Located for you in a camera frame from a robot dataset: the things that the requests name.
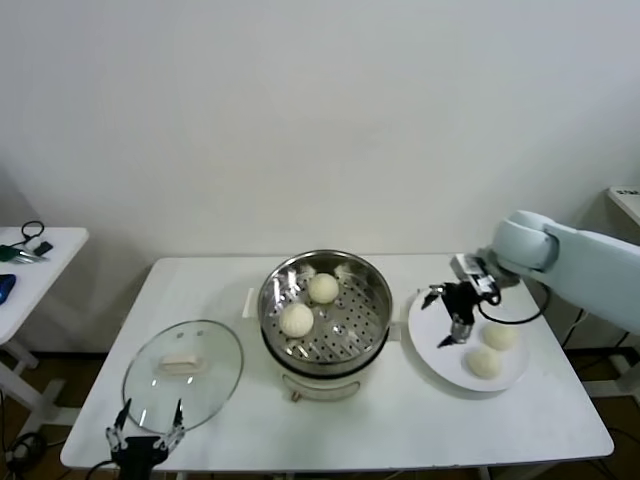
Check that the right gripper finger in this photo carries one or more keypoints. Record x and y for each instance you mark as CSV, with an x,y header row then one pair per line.
x,y
457,332
430,299

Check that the white steamed baozi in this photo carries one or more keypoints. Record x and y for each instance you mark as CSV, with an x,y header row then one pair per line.
x,y
500,337
296,320
483,362
322,287

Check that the perforated steel steamer basket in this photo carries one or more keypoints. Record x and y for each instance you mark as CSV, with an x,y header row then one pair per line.
x,y
350,320

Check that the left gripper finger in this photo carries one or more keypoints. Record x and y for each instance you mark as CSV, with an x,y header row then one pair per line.
x,y
177,420
120,422

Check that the small black device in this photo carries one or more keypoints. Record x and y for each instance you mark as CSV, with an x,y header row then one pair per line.
x,y
44,247

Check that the blue plastic object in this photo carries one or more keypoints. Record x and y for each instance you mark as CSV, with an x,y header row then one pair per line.
x,y
6,287

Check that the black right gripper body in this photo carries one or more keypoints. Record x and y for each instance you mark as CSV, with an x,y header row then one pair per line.
x,y
462,300

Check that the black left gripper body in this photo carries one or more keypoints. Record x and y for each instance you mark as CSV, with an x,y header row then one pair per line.
x,y
137,455

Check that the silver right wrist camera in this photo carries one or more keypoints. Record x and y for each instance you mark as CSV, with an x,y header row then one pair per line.
x,y
475,272

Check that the white oval plate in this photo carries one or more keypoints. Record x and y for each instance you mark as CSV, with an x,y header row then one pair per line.
x,y
435,350

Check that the white steamer pot with tiers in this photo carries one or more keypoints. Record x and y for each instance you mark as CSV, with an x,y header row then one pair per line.
x,y
320,385

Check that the white side table with label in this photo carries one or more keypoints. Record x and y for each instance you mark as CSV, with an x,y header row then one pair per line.
x,y
625,200

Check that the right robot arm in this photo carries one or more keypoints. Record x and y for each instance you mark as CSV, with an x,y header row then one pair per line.
x,y
590,270

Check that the silver metal tool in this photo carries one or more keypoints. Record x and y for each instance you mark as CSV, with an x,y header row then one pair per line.
x,y
32,256

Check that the green tool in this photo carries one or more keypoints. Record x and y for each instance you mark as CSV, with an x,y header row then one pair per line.
x,y
7,254

